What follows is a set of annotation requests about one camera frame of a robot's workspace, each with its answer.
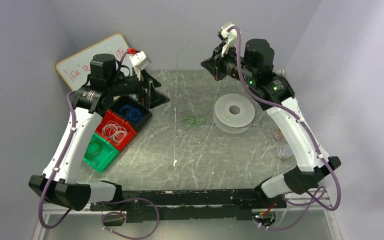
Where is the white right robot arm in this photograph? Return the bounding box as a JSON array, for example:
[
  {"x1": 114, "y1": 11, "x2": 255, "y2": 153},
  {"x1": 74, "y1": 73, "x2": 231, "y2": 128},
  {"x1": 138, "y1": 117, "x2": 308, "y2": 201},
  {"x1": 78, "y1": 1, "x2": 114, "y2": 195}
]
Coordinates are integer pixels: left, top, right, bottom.
[{"x1": 201, "y1": 38, "x2": 342, "y2": 198}]

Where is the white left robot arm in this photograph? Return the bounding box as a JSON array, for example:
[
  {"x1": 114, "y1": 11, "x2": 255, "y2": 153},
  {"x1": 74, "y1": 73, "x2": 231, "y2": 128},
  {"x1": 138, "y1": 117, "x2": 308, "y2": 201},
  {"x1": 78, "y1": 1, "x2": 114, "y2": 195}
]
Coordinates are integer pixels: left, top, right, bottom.
[{"x1": 28, "y1": 49, "x2": 169, "y2": 211}]

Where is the black storage bin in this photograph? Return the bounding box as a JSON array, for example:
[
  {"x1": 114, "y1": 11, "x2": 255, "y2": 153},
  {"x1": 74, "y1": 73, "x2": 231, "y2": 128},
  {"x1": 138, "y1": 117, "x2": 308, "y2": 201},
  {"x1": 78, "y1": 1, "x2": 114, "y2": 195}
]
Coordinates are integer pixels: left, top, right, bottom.
[{"x1": 109, "y1": 96, "x2": 153, "y2": 132}]

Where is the red storage bin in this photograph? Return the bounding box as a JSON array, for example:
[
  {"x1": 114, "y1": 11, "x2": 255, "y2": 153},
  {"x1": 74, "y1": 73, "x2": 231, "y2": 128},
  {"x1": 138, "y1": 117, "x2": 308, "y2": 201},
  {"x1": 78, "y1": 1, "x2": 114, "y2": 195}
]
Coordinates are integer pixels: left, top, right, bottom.
[{"x1": 95, "y1": 110, "x2": 137, "y2": 152}]

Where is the white perforated filament spool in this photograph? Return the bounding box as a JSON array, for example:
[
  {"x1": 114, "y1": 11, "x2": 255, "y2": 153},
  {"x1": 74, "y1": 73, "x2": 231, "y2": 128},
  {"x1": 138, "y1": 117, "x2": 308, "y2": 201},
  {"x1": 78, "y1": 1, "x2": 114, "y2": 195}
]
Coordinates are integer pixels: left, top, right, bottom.
[{"x1": 213, "y1": 93, "x2": 256, "y2": 134}]

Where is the whiteboard with red writing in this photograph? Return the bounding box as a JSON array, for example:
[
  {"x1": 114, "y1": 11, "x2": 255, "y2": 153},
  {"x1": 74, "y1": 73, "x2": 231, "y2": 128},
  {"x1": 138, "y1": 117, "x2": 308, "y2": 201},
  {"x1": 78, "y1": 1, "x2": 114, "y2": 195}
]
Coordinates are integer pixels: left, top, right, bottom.
[{"x1": 55, "y1": 33, "x2": 129, "y2": 91}]

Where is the green storage bin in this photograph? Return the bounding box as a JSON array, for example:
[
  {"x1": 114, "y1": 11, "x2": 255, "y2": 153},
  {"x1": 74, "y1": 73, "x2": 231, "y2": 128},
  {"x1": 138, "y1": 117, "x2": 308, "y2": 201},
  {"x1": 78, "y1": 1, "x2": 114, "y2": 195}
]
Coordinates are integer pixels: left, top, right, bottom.
[{"x1": 83, "y1": 133, "x2": 119, "y2": 173}]

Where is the pink capped small bottle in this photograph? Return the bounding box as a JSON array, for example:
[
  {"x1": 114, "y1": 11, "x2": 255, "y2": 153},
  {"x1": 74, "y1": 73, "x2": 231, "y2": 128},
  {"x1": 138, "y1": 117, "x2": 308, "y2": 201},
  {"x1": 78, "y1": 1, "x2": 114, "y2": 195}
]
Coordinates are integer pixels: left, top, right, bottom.
[{"x1": 273, "y1": 128, "x2": 284, "y2": 141}]

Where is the clear small jar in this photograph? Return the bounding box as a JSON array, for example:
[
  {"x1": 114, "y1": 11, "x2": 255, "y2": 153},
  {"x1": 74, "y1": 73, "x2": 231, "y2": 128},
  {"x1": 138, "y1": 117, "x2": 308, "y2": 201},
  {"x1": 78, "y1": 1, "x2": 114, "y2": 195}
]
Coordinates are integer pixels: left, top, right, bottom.
[{"x1": 277, "y1": 144, "x2": 294, "y2": 160}]

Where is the blue cable coil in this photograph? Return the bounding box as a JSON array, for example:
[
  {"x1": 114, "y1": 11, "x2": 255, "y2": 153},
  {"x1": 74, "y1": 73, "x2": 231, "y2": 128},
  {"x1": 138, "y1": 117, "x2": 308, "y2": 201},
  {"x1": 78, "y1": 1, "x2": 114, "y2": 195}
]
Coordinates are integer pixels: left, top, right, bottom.
[{"x1": 118, "y1": 104, "x2": 144, "y2": 124}]

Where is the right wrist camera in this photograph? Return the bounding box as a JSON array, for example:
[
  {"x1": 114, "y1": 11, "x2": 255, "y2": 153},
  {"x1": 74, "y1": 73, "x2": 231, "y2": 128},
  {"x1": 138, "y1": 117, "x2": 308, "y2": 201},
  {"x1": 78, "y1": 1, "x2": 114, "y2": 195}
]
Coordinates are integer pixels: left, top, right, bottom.
[{"x1": 218, "y1": 21, "x2": 238, "y2": 57}]

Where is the white cable coil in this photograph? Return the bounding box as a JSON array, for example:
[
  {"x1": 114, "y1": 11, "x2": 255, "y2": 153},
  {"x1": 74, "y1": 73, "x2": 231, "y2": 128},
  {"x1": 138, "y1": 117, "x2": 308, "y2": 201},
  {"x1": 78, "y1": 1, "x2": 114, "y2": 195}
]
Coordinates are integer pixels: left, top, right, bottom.
[{"x1": 101, "y1": 120, "x2": 129, "y2": 144}]

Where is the green cable coil in bin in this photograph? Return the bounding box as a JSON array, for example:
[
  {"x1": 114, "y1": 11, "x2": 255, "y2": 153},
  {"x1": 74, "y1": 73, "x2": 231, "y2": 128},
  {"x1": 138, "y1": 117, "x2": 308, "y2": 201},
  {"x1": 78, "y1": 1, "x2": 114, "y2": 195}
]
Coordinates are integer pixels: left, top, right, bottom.
[{"x1": 85, "y1": 140, "x2": 104, "y2": 162}]

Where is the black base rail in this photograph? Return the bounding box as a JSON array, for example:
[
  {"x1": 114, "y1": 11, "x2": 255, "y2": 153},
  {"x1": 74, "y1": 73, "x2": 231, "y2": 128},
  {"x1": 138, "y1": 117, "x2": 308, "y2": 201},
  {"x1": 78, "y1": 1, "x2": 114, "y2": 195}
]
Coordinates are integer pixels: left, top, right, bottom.
[{"x1": 89, "y1": 188, "x2": 287, "y2": 223}]

